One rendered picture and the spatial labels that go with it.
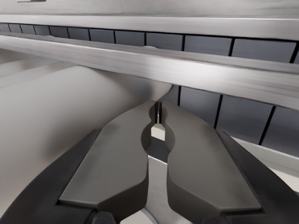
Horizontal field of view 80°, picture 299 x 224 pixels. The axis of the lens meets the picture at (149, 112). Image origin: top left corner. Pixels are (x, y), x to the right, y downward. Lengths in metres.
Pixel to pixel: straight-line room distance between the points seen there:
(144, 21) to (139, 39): 0.02
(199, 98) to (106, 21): 0.12
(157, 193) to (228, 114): 0.17
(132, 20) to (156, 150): 0.16
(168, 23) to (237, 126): 0.11
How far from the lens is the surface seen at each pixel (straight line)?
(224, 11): 0.20
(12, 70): 0.20
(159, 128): 0.16
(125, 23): 0.20
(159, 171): 0.26
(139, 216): 0.35
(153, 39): 0.18
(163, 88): 0.16
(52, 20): 0.29
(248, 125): 0.17
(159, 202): 0.31
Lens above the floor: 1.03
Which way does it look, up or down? 47 degrees down
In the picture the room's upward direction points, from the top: 129 degrees counter-clockwise
